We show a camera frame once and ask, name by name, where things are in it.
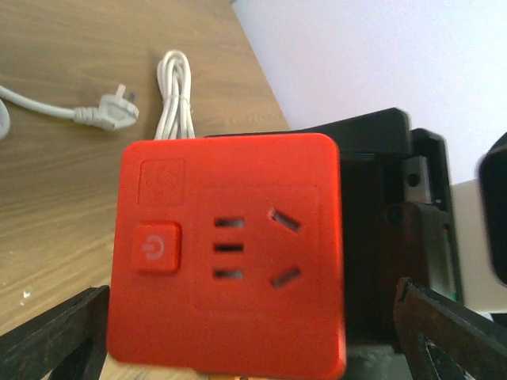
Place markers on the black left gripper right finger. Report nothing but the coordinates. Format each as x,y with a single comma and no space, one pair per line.
442,339

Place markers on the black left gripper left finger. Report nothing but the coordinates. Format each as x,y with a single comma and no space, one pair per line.
65,342

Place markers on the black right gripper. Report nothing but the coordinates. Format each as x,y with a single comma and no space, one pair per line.
397,221

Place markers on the red cube power socket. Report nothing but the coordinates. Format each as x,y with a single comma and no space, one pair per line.
228,257

